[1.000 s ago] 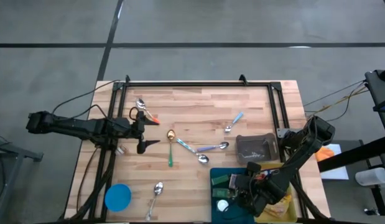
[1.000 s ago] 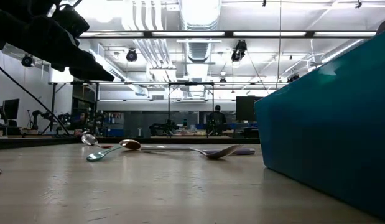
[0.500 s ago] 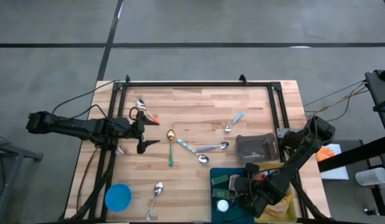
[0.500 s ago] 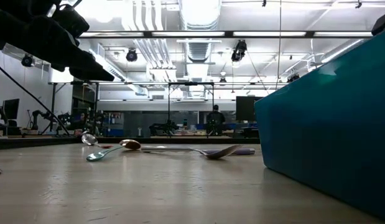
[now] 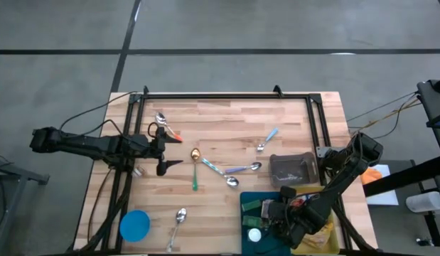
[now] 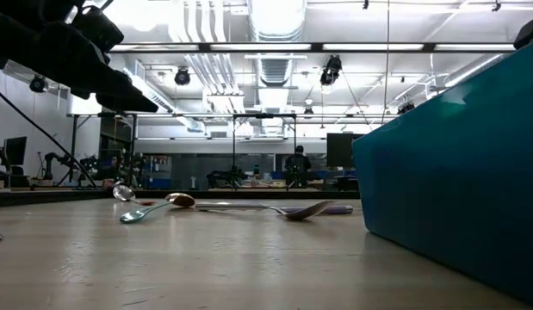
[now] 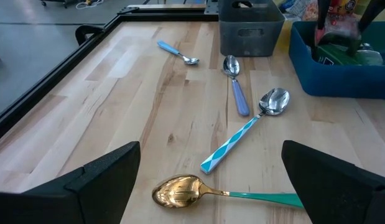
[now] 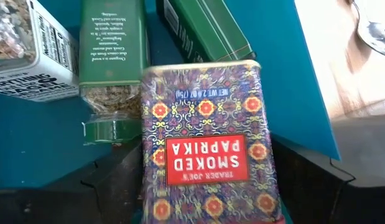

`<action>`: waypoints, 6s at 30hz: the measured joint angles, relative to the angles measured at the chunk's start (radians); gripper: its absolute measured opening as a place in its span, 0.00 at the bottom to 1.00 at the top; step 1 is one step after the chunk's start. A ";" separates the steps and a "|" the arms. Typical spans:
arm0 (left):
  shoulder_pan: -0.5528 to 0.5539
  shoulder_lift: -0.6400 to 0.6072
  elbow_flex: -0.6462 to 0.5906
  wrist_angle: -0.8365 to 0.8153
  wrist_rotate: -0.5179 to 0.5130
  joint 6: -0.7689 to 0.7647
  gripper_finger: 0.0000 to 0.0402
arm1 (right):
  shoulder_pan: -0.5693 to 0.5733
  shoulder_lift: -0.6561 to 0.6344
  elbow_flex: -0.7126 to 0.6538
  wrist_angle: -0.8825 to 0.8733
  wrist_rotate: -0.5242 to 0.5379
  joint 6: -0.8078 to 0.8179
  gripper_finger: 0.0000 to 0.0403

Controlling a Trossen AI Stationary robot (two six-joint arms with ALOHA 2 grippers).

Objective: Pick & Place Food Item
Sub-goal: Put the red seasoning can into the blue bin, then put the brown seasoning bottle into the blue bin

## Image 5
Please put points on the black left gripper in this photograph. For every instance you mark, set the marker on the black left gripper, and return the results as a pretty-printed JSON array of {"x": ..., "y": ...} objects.
[{"x": 148, "y": 149}]

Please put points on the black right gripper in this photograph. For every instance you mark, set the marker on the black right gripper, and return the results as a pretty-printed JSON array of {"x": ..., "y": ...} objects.
[{"x": 298, "y": 220}]

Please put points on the yellow ramen noodle bag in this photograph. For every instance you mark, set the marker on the yellow ramen noodle bag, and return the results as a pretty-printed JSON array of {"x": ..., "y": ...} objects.
[{"x": 321, "y": 234}]

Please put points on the spice jar with white label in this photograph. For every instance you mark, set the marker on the spice jar with white label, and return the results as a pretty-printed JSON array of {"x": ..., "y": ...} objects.
[{"x": 254, "y": 235}]

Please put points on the green oregano glass jar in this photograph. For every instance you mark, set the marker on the green oregano glass jar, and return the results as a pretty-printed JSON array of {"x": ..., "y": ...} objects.
[{"x": 251, "y": 205}]

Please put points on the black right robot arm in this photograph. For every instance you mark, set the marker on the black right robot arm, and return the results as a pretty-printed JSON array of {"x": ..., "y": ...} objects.
[{"x": 347, "y": 167}]

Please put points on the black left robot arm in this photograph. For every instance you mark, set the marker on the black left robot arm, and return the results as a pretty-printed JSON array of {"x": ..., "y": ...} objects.
[{"x": 88, "y": 144}]

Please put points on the small clear glass jar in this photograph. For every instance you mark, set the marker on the small clear glass jar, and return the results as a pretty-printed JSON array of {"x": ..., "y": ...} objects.
[{"x": 138, "y": 171}]

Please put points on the yellow plastic bin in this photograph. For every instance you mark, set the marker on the yellow plastic bin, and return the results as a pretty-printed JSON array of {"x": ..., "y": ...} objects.
[{"x": 333, "y": 245}]

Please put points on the teal plastic bin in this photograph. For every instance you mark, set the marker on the teal plastic bin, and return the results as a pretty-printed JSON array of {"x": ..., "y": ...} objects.
[{"x": 246, "y": 249}]

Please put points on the brown plastic bin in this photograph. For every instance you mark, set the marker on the brown plastic bin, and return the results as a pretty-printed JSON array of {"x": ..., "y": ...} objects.
[{"x": 276, "y": 160}]

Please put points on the plain silver spoon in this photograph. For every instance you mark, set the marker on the plain silver spoon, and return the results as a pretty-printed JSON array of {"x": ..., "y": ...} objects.
[{"x": 181, "y": 215}]

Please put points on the blue round lid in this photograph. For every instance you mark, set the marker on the blue round lid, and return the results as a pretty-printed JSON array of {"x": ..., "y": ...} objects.
[{"x": 134, "y": 225}]

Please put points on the orange cloth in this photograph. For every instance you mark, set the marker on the orange cloth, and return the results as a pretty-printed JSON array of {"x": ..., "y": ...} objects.
[{"x": 370, "y": 176}]

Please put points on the white paper sheet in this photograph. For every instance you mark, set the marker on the white paper sheet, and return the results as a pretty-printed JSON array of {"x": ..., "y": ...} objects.
[{"x": 386, "y": 197}]

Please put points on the white plastic container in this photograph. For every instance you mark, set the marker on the white plastic container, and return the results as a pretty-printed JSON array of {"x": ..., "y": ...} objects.
[{"x": 424, "y": 202}]

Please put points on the grey metal table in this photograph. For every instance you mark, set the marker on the grey metal table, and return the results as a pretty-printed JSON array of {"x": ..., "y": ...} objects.
[{"x": 35, "y": 176}]

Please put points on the black metal cart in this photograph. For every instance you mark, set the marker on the black metal cart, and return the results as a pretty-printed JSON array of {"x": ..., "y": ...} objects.
[{"x": 433, "y": 103}]

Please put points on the black aluminium table frame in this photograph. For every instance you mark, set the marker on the black aluminium table frame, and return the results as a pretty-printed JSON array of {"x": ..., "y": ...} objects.
[{"x": 223, "y": 96}]

